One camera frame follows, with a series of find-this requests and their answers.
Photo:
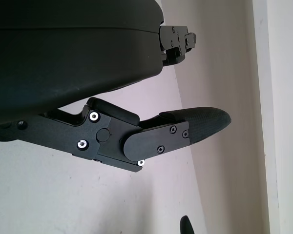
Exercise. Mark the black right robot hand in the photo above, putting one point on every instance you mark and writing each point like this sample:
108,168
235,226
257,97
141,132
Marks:
187,224

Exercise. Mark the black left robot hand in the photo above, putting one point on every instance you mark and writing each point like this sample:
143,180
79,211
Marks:
63,53

